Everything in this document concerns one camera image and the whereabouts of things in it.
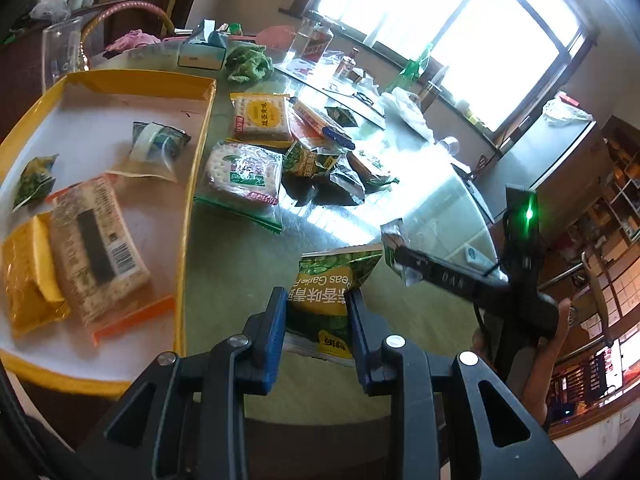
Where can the person's right hand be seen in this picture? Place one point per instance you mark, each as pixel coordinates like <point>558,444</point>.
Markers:
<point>535,390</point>

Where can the orange sesame cracker packet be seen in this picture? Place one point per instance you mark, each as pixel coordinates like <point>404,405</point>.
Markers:
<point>100,266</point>

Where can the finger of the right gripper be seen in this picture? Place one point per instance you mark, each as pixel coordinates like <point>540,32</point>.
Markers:
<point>415,267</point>

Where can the pink cloth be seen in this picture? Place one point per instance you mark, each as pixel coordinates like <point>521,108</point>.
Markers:
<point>132,40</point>

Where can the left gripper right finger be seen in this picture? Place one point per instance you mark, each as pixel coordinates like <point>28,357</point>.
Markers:
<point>456,407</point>

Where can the green garlic peas packet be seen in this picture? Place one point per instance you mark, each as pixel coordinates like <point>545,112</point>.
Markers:
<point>317,323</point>

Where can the pink hula hoop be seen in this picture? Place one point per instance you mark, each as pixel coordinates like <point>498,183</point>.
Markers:
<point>123,16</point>

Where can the clear green white packet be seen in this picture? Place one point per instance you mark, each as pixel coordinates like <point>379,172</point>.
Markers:
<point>153,153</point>

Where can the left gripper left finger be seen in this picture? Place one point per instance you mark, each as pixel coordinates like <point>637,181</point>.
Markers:
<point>183,418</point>

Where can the blue edged cracker packet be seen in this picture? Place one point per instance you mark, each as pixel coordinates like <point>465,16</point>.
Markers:
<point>323,124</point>

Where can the clear liquor bottle red label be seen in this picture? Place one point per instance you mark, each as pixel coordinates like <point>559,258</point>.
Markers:
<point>312,39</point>

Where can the green crumpled cloth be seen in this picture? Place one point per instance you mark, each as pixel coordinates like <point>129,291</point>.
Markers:
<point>248,63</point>

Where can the green round cracker packet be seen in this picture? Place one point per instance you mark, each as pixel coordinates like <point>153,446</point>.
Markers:
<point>244,179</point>

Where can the yellow cardboard tray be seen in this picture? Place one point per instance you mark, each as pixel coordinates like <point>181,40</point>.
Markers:
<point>86,118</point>

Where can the clear plastic container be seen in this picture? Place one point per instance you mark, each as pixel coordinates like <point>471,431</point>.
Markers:
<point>61,52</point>

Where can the yellow snack packet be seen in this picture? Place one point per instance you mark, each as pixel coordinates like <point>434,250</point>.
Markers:
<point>29,278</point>

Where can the small dark green packet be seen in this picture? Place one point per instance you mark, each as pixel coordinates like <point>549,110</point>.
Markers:
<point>342,116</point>

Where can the blue tissue box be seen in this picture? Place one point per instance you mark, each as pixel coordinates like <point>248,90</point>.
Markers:
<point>205,48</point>

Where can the small green candy packet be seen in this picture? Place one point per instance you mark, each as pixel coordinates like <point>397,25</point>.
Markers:
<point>36,181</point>

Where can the yellow square cracker packet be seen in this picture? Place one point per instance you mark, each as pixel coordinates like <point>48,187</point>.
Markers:
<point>261,119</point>

